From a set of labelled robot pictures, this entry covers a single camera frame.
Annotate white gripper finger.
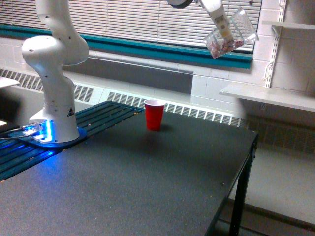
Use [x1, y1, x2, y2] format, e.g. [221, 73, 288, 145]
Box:
[212, 12, 233, 42]

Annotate clear plastic cup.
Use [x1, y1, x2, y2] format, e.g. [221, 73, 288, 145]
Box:
[204, 7, 259, 59]

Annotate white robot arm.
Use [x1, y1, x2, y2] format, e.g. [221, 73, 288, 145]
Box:
[22, 0, 89, 146]

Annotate teal window sill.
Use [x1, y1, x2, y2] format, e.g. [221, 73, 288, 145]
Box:
[0, 23, 253, 70]

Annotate red plastic cup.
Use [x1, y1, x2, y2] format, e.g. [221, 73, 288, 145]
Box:
[144, 99, 165, 131]

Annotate black table leg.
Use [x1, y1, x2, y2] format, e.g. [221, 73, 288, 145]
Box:
[229, 135, 258, 236]

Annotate white object at left edge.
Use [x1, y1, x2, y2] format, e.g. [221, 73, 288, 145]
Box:
[0, 77, 20, 88]

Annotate white upper wall shelf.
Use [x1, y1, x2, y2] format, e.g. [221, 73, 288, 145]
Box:
[262, 21, 315, 30]

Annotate white wall shelf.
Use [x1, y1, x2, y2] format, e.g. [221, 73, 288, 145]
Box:
[262, 21, 315, 30]
[220, 83, 315, 112]

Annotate white shelf bracket rail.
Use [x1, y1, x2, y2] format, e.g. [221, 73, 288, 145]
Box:
[263, 0, 287, 88]

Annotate white lower wall shelf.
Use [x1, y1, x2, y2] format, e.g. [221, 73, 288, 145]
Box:
[220, 83, 315, 112]

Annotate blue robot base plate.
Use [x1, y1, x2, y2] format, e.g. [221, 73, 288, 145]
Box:
[18, 127, 87, 150]

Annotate black cables at base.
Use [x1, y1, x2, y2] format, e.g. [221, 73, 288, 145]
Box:
[0, 125, 40, 141]

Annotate slotted aluminium rail bed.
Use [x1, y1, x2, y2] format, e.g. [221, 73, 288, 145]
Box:
[0, 101, 143, 180]

